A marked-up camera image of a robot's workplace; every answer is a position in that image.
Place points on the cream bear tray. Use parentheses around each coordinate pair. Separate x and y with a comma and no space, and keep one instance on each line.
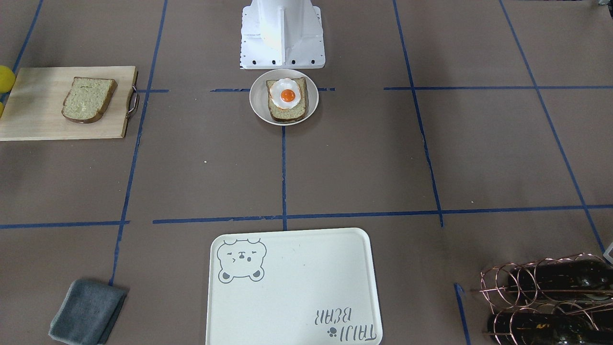
(296,287)

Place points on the white plate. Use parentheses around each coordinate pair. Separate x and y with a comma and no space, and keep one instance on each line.
(258,95)

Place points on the fried egg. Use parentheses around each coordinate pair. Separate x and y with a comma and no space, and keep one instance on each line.
(284,93)

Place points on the grey folded cloth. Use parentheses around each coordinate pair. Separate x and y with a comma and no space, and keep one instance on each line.
(88,313)

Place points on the green wine bottle front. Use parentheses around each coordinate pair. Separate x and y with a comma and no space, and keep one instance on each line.
(525,328)

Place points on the green wine bottle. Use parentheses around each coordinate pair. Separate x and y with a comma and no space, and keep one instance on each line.
(525,328)
(571,280)

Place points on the wooden cutting board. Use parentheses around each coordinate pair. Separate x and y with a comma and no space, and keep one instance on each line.
(33,109)

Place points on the green wine bottle middle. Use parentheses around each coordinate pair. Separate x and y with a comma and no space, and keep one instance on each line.
(571,280)

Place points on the yellow lemon half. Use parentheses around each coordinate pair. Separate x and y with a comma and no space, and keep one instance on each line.
(7,79)

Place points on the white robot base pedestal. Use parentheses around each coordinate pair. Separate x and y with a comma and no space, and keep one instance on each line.
(281,34)

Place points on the copper wire bottle rack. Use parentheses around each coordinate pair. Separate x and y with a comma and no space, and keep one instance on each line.
(551,301)

